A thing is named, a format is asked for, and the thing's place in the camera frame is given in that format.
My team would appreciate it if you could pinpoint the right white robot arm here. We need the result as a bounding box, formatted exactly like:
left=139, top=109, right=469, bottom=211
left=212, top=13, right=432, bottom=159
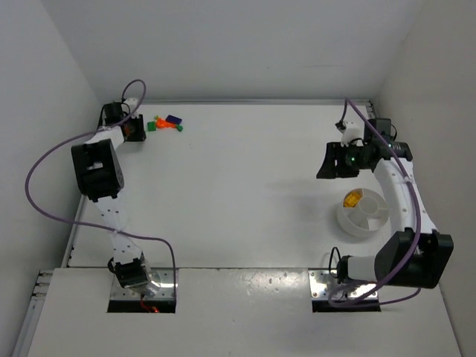
left=316, top=118, right=454, bottom=289

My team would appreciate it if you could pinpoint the orange lego piece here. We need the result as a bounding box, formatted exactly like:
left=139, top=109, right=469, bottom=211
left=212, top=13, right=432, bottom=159
left=155, top=117, right=176, bottom=129

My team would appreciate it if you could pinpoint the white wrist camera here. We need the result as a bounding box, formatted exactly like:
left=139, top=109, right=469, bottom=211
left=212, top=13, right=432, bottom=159
left=123, top=97, right=138, bottom=110
left=335, top=120, right=362, bottom=146

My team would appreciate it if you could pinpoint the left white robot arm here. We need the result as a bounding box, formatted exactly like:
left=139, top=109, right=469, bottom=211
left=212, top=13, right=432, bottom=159
left=71, top=97, right=155, bottom=295

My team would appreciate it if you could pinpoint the white round divided container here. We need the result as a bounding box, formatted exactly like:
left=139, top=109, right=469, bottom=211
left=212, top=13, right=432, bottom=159
left=336, top=188, right=389, bottom=238

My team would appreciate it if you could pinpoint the green square lego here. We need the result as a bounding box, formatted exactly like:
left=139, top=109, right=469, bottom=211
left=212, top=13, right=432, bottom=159
left=147, top=121, right=156, bottom=132

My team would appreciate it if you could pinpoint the yellow long lego brick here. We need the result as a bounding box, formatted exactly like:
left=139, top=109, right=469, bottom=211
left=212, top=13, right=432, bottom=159
left=343, top=190, right=363, bottom=208

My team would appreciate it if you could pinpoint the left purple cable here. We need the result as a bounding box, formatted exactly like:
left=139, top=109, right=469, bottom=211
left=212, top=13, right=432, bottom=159
left=25, top=78, right=176, bottom=283

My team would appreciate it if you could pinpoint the purple cable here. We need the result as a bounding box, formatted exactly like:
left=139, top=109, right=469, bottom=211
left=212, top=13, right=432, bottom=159
left=25, top=78, right=176, bottom=283
left=327, top=97, right=425, bottom=308

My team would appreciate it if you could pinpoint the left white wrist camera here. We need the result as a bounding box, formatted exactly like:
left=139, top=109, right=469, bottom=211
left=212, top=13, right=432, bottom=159
left=123, top=97, right=138, bottom=110

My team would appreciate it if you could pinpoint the black thin cable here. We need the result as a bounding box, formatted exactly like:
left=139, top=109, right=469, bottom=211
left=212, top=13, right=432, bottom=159
left=329, top=247, right=345, bottom=286

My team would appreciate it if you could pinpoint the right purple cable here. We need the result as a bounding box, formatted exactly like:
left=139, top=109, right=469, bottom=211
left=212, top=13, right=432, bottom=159
left=327, top=97, right=425, bottom=308

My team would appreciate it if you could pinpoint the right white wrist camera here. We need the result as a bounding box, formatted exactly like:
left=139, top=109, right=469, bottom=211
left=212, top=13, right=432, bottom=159
left=335, top=120, right=362, bottom=146

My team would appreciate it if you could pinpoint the blue flat lego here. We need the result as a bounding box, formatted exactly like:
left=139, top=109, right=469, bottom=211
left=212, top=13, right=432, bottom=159
left=166, top=115, right=182, bottom=125

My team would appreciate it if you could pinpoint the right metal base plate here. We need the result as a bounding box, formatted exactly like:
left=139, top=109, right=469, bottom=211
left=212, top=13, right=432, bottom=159
left=308, top=268, right=376, bottom=302

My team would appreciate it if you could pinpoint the metal base plate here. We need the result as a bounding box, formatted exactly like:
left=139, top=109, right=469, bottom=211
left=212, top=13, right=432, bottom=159
left=109, top=268, right=178, bottom=302
left=308, top=268, right=376, bottom=302

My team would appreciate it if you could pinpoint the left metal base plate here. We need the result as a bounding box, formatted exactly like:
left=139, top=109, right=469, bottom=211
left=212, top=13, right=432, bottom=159
left=109, top=268, right=178, bottom=302

